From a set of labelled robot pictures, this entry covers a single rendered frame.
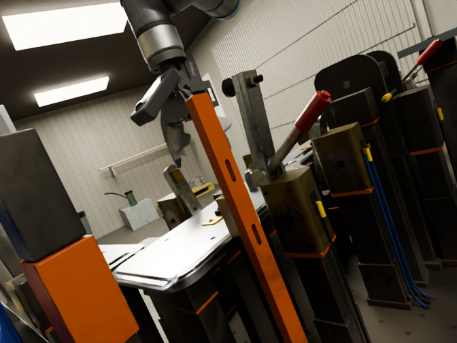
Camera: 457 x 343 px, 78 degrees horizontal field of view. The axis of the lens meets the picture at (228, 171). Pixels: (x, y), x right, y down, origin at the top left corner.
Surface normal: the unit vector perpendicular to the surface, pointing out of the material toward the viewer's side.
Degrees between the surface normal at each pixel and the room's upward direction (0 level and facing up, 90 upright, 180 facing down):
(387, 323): 0
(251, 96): 99
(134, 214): 90
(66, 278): 90
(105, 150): 90
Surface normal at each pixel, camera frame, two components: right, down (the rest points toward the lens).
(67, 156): 0.48, -0.06
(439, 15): -0.80, 0.40
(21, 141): 0.70, -0.18
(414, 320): -0.37, -0.92
